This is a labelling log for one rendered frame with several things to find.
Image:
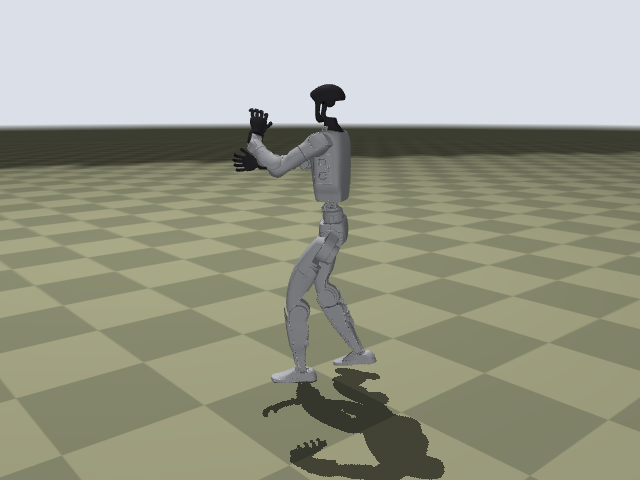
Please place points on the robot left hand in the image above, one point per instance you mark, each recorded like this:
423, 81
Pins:
258, 124

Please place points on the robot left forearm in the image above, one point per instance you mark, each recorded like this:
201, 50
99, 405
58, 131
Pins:
265, 158

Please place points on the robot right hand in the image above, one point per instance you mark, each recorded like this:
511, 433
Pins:
249, 162

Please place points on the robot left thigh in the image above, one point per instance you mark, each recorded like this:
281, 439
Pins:
307, 268

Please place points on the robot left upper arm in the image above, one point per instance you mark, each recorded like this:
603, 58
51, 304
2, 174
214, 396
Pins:
315, 145

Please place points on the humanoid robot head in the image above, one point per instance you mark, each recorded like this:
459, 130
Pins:
327, 95

